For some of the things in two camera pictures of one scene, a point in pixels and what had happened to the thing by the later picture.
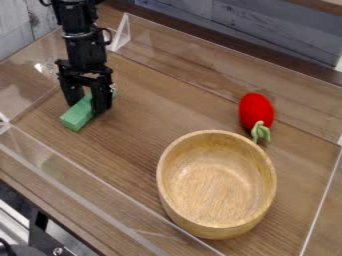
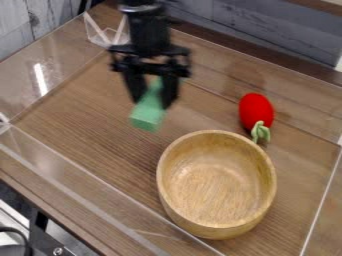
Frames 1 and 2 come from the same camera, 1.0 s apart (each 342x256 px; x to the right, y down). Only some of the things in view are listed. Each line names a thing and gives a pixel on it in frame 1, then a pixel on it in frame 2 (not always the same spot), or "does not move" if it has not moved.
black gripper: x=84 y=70 -> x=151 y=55
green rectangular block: x=79 y=114 -> x=148 y=114
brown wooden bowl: x=217 y=182 does not move
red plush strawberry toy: x=257 y=114 does not move
